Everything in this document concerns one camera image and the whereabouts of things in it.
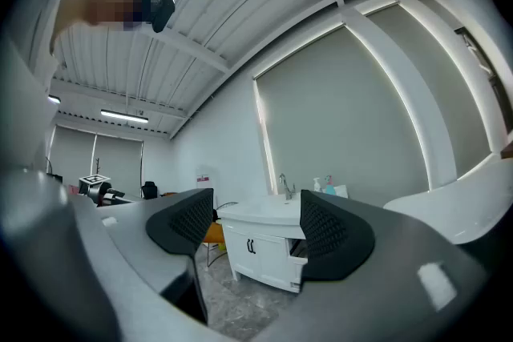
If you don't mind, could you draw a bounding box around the white bathtub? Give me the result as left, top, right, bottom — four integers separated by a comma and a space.
382, 159, 513, 246

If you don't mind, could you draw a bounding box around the chrome faucet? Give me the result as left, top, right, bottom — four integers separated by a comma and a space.
278, 173, 297, 201

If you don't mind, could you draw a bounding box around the orange wire chair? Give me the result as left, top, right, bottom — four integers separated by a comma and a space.
201, 219, 228, 270

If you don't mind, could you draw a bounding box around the white sign board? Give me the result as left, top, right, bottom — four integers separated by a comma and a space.
196, 166, 216, 194

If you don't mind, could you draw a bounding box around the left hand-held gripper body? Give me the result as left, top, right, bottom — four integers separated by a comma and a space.
78, 173, 127, 207

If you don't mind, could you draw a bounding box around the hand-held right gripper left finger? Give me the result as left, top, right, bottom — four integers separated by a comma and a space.
70, 187, 216, 328

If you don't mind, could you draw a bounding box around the gray roller blind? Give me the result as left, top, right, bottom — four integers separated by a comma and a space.
365, 0, 493, 189
93, 133, 144, 198
48, 125, 97, 178
252, 22, 430, 209

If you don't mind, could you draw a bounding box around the black office chair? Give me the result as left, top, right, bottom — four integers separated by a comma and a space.
140, 180, 160, 200

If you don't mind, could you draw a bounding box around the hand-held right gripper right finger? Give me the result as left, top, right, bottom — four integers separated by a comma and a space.
256, 189, 491, 342

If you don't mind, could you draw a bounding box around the white sink vanity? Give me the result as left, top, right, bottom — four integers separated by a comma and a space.
216, 194, 312, 294

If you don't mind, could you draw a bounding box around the person's gray jacket torso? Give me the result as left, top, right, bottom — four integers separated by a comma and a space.
0, 0, 75, 173

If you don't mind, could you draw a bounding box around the black head-worn camera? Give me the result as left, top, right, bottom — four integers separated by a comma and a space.
151, 0, 176, 34

